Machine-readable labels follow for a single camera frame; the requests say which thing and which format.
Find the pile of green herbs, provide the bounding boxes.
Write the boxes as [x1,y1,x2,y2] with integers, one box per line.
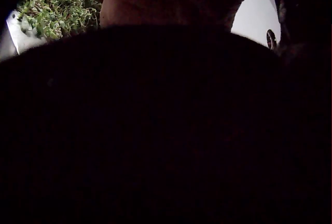
[17,0,107,40]

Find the large dark rounded object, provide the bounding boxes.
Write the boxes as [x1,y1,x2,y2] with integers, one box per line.
[0,24,332,224]

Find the person's left fingers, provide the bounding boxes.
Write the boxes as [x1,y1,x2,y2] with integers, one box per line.
[267,0,322,62]

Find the silver knife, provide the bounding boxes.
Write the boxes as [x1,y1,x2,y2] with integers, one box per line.
[0,10,43,62]

